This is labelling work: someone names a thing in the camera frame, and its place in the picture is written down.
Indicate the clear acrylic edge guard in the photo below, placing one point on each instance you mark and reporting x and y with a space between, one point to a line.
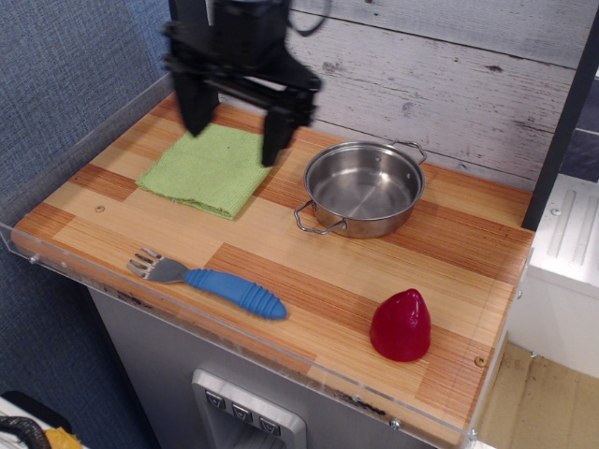
463 250

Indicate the white toy sink unit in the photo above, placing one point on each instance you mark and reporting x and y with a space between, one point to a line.
555 312

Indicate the dark right frame post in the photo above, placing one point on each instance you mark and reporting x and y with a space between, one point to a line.
573 105

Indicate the grey cabinet with dispenser panel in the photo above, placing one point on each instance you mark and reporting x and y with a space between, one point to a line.
198 394

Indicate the yellow object bottom left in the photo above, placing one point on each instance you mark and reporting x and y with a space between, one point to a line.
59 438

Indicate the red plastic strawberry toy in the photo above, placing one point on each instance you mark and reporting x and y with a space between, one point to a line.
401 327

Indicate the stainless steel sauce pot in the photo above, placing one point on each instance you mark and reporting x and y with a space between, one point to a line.
362 189

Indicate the dark frame post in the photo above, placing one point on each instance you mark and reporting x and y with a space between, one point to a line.
573 105
190 11

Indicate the green folded cloth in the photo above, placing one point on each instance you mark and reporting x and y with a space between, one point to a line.
216 172

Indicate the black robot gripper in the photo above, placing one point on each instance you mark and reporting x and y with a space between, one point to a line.
242 54

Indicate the dark left frame post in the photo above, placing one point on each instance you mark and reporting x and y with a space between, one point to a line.
190 11

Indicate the blue handled metal fork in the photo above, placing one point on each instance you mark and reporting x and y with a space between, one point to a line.
250 296

